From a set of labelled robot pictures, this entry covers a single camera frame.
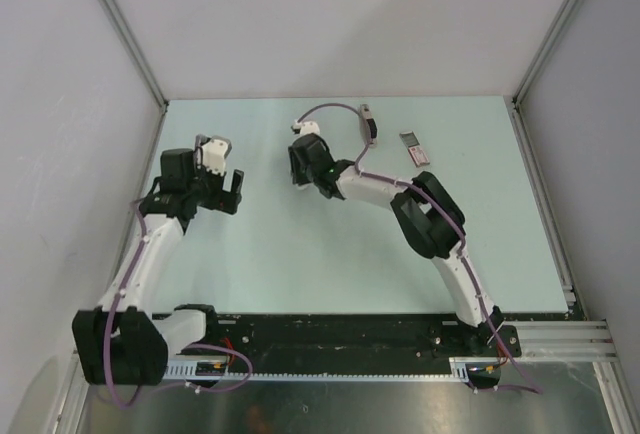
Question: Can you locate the beige black stapler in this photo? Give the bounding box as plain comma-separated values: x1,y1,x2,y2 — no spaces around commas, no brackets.
359,104,378,148

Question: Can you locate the left aluminium frame post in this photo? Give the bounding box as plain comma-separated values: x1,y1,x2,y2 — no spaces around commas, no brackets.
98,0,169,112

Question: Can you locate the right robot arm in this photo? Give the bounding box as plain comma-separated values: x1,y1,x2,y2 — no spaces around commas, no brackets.
288,128,512,358

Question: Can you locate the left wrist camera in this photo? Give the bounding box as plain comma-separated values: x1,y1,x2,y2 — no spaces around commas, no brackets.
200,136,232,176

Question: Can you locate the slotted cable duct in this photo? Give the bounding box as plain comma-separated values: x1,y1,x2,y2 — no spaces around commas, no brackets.
163,357,504,383

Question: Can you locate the aluminium frame post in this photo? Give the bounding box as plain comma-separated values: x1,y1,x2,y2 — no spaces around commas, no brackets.
512,0,585,106
98,0,169,112

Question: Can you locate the right aluminium frame post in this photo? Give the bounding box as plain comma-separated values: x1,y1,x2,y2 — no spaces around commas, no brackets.
512,0,585,106

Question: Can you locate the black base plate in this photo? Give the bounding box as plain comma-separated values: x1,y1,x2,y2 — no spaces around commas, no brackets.
99,311,521,378

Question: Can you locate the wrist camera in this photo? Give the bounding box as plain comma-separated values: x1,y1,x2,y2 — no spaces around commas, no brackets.
200,136,232,176
291,121,320,137

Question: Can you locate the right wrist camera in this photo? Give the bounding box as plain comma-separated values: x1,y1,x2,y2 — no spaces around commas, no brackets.
291,121,320,137

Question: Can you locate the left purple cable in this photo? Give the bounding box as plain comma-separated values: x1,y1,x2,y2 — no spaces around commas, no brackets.
97,198,254,408

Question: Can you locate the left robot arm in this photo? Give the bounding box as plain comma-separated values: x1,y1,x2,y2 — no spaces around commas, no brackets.
72,135,244,386

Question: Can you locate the right aluminium rail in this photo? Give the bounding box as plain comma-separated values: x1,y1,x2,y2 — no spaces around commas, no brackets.
513,321,617,362

